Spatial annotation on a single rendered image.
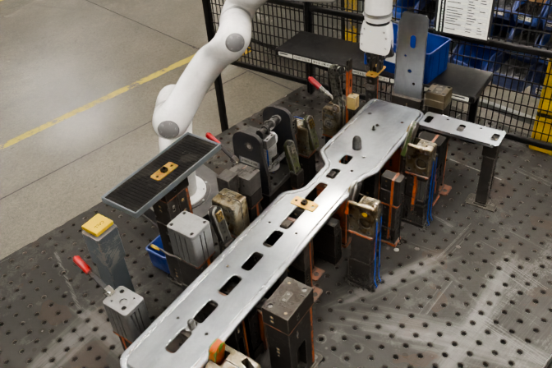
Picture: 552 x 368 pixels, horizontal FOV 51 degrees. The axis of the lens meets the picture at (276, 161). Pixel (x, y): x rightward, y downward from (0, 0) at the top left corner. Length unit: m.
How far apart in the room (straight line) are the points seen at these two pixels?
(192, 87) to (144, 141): 2.13
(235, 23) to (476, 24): 1.03
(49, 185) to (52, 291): 1.78
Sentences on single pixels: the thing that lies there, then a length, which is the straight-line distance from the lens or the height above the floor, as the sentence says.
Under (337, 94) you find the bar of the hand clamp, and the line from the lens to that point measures 2.10.
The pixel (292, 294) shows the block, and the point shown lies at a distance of 1.52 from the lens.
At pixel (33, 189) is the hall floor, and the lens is 3.89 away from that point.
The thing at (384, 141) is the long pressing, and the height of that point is 1.00.
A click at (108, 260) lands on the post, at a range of 1.66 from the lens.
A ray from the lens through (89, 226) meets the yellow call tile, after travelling 1.63.
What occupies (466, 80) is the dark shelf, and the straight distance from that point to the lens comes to 2.40.
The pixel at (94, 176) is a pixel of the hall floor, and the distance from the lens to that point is 3.83.
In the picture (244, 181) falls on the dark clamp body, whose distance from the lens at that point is 1.80.
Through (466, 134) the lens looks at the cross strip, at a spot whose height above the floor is 1.00.
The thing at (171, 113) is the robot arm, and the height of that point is 1.19.
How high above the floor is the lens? 2.19
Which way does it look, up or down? 37 degrees down
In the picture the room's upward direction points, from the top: 5 degrees counter-clockwise
